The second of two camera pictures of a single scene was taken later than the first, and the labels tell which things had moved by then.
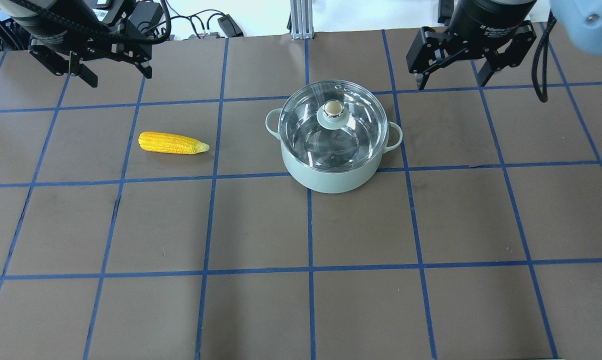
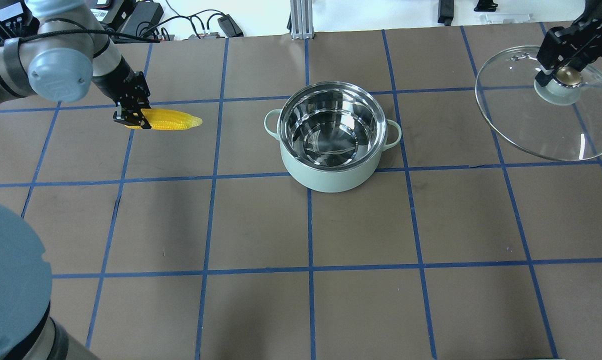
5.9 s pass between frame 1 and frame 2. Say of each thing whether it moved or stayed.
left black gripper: moved
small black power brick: stayed
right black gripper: moved
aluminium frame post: stayed
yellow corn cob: moved
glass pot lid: moved
